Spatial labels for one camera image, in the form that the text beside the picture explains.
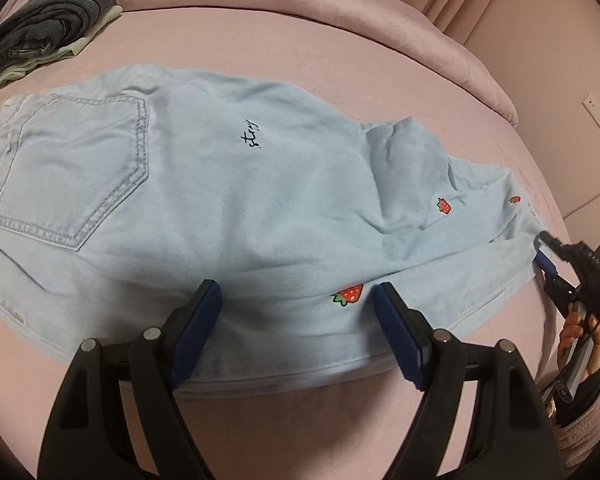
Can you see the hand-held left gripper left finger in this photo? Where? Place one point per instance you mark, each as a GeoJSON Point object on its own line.
{"type": "Point", "coordinates": [200, 330]}

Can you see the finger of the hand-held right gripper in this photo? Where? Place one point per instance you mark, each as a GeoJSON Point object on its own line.
{"type": "Point", "coordinates": [552, 241]}
{"type": "Point", "coordinates": [545, 263]}

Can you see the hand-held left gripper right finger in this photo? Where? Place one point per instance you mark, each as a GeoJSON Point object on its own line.
{"type": "Point", "coordinates": [397, 330]}

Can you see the light blue denim pants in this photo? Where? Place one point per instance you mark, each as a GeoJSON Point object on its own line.
{"type": "Point", "coordinates": [230, 210]}

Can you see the person's right forearm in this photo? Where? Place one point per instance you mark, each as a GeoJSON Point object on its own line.
{"type": "Point", "coordinates": [585, 425]}

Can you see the person's right hand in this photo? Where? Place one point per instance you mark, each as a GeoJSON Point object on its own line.
{"type": "Point", "coordinates": [574, 327]}

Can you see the pink bed sheet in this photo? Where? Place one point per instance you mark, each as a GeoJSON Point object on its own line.
{"type": "Point", "coordinates": [300, 435]}

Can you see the folded pale green cloth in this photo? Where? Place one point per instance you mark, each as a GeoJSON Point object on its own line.
{"type": "Point", "coordinates": [87, 35]}

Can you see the pink duvet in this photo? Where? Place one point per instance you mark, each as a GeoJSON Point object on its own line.
{"type": "Point", "coordinates": [305, 0]}

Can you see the folded dark grey clothes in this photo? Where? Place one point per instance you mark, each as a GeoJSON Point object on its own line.
{"type": "Point", "coordinates": [55, 15]}

